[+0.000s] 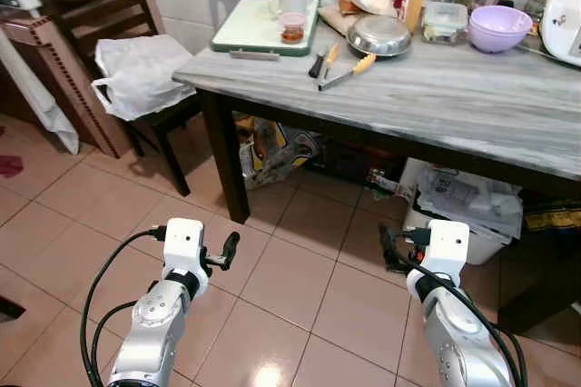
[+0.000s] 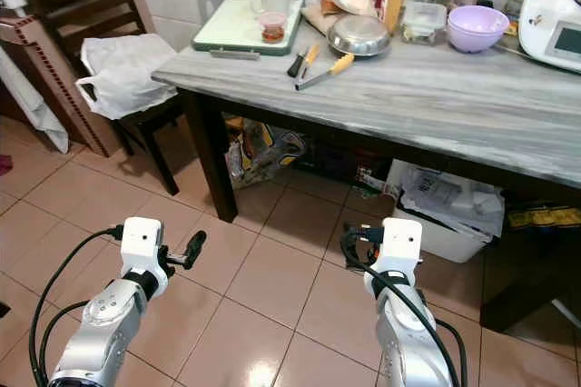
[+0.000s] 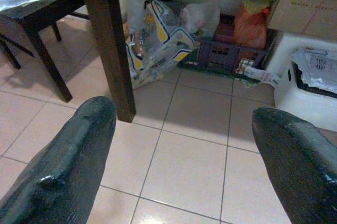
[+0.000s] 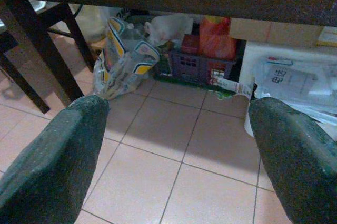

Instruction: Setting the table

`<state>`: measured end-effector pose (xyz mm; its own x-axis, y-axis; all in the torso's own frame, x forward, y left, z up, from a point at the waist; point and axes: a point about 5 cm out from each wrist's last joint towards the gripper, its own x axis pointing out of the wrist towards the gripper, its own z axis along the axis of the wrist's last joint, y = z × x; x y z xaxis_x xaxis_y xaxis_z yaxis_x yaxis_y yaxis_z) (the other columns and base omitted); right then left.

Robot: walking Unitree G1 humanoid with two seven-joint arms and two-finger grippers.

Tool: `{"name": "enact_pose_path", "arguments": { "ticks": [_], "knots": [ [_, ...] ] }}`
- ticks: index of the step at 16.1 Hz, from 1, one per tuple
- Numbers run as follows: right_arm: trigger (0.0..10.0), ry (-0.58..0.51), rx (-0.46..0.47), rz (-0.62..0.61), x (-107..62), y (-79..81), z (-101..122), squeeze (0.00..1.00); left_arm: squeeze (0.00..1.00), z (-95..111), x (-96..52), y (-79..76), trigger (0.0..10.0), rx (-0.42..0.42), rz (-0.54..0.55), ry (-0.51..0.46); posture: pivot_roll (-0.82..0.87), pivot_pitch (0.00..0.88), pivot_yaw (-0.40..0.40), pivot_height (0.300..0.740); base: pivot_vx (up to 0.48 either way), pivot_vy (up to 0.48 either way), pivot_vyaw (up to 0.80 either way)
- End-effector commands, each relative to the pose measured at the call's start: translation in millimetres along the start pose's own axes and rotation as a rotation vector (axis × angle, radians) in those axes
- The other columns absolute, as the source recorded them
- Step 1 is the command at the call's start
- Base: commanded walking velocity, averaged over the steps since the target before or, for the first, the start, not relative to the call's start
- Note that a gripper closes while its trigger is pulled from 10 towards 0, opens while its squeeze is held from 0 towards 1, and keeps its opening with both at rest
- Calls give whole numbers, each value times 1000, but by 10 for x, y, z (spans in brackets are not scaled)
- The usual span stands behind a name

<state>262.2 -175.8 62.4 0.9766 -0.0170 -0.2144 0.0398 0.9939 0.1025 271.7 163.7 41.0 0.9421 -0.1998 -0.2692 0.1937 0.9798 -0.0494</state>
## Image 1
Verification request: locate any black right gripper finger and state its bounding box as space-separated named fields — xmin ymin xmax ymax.
xmin=379 ymin=223 xmax=407 ymax=273

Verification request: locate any white plastic storage box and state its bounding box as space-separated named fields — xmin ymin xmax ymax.
xmin=403 ymin=158 xmax=524 ymax=266

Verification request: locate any white printed plastic bag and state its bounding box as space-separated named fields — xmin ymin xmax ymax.
xmin=417 ymin=162 xmax=526 ymax=241

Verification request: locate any colourful printed shopping bag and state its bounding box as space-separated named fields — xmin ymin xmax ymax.
xmin=237 ymin=114 xmax=320 ymax=191

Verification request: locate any grey marble top wooden table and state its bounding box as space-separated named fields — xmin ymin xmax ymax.
xmin=172 ymin=0 xmax=581 ymax=333

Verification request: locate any yellow black printed package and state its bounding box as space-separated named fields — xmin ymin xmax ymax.
xmin=521 ymin=203 xmax=581 ymax=231

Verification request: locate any upturned steel bowl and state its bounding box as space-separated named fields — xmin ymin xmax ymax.
xmin=347 ymin=15 xmax=414 ymax=58

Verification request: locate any clear plastic food container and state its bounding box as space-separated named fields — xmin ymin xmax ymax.
xmin=420 ymin=1 xmax=470 ymax=46

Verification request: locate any green rimmed cutting board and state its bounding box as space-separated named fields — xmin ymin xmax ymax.
xmin=211 ymin=0 xmax=321 ymax=59

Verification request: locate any red cloth item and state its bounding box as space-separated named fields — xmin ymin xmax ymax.
xmin=0 ymin=154 xmax=25 ymax=180

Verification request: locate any purple plastic bowl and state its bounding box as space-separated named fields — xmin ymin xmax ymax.
xmin=468 ymin=5 xmax=535 ymax=55

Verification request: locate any small plastic sauce cup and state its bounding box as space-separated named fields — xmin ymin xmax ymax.
xmin=278 ymin=12 xmax=308 ymax=45

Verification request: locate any small wooden board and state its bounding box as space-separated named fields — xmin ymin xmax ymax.
xmin=317 ymin=4 xmax=364 ymax=39

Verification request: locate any white hanging cloth strip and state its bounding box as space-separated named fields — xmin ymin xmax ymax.
xmin=0 ymin=28 xmax=82 ymax=154

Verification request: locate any brown wooden cabinet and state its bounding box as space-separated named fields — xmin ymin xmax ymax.
xmin=0 ymin=5 xmax=139 ymax=158

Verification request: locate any dark wooden chair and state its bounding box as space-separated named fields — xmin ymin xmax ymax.
xmin=32 ymin=0 xmax=202 ymax=197

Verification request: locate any white kitchen cooking machine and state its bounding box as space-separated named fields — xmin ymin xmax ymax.
xmin=539 ymin=0 xmax=581 ymax=67

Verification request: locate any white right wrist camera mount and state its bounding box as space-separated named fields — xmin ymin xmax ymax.
xmin=406 ymin=219 xmax=472 ymax=304

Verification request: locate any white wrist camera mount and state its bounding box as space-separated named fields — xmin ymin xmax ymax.
xmin=162 ymin=218 xmax=210 ymax=299
xmin=406 ymin=219 xmax=472 ymax=304

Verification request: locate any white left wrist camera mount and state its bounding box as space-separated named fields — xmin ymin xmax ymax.
xmin=162 ymin=218 xmax=210 ymax=299

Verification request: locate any short black left arm cable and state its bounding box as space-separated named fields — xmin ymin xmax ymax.
xmin=89 ymin=301 xmax=139 ymax=387

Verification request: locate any large yellow handled knife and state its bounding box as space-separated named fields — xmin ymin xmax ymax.
xmin=317 ymin=53 xmax=378 ymax=93

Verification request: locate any small yellow handled knife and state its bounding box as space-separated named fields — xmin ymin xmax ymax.
xmin=321 ymin=44 xmax=340 ymax=80

